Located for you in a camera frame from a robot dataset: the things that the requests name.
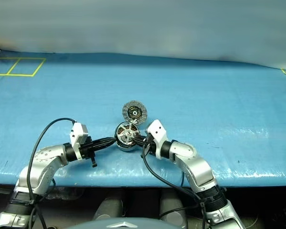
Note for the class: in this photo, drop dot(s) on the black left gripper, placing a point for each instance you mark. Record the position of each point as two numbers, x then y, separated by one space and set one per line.
88 149

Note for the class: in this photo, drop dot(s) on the grey-blue dome with silver emblem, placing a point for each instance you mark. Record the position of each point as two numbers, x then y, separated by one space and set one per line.
124 224

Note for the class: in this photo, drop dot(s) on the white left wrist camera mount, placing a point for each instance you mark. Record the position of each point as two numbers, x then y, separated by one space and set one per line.
78 133

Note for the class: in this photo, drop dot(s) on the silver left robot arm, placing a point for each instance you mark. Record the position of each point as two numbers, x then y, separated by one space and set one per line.
43 162

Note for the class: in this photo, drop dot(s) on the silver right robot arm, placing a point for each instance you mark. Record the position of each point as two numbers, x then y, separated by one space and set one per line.
195 164

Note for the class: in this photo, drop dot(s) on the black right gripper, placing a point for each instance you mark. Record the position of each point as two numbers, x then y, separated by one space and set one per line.
150 146

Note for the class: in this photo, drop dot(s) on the grey rounded shape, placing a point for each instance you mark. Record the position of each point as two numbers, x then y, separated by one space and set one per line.
172 205
109 208

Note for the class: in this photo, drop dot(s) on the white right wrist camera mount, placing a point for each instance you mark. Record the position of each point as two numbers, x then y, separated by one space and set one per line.
157 131

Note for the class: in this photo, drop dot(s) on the blue table cover sheet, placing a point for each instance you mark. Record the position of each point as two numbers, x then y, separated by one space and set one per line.
133 81

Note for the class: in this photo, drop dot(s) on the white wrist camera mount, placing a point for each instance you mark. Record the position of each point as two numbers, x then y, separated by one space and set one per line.
157 131
78 133

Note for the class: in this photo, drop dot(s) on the black round rotor cap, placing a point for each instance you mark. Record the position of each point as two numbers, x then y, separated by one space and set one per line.
126 146

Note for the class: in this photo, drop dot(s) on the grey round motor base plate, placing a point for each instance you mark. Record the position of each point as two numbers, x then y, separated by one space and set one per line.
126 112

